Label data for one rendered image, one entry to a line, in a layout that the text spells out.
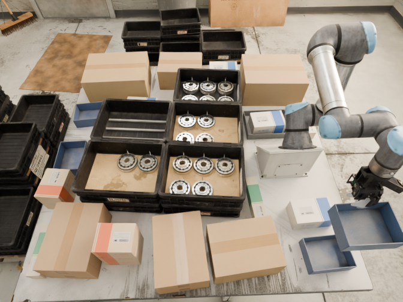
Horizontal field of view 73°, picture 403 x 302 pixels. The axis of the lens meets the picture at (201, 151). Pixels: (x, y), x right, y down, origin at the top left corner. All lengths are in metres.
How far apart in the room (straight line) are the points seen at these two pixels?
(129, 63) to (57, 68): 1.86
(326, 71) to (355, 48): 0.19
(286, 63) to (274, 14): 2.21
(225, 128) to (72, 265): 1.01
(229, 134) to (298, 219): 0.58
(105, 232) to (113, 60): 1.19
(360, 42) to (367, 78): 2.52
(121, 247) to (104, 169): 0.47
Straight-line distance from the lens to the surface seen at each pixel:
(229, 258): 1.21
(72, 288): 1.47
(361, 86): 3.56
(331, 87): 1.00
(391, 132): 0.91
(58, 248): 1.36
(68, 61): 3.77
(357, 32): 1.19
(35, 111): 2.67
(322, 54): 1.10
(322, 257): 1.48
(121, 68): 1.92
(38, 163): 2.26
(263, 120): 1.70
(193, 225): 1.25
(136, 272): 1.39
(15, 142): 2.35
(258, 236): 1.26
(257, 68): 1.89
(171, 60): 2.00
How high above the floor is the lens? 2.04
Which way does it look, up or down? 55 degrees down
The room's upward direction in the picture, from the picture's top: straight up
